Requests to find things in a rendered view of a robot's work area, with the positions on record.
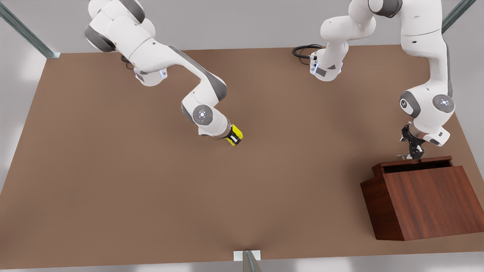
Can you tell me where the silver frame post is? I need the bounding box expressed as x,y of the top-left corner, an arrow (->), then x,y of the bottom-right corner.
233,250 -> 264,272
0,3 -> 61,59
441,0 -> 477,34

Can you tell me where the yellow square block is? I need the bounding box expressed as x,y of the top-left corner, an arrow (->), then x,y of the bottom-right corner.
226,124 -> 244,147

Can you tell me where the dark wooden drawer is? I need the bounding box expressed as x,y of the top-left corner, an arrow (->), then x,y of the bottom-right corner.
372,155 -> 453,176

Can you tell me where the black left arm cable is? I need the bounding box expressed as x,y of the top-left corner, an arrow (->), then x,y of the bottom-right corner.
292,44 -> 323,65

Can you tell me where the dark wooden cabinet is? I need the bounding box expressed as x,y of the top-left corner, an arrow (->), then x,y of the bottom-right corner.
360,165 -> 484,241

